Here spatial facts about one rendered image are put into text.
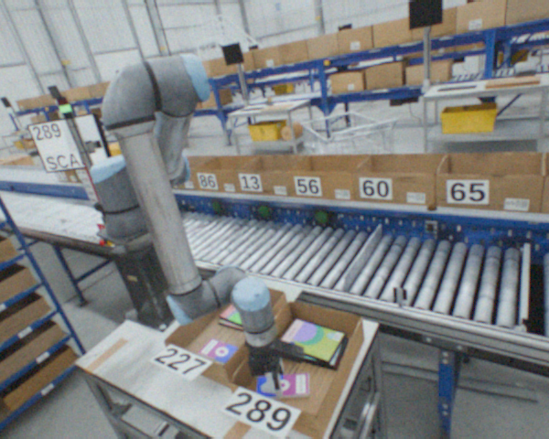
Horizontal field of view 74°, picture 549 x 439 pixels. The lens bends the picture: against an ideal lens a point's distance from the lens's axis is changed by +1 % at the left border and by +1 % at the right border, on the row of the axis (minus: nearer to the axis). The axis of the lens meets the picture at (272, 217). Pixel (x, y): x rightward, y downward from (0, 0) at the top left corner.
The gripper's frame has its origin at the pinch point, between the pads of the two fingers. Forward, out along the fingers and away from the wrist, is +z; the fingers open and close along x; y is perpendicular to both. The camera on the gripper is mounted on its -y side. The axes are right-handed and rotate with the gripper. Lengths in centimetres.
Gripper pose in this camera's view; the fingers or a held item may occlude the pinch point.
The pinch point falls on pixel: (282, 384)
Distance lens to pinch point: 120.3
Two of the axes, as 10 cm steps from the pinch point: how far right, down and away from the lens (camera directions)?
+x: -0.6, 4.4, -9.0
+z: 1.9, 8.9, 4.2
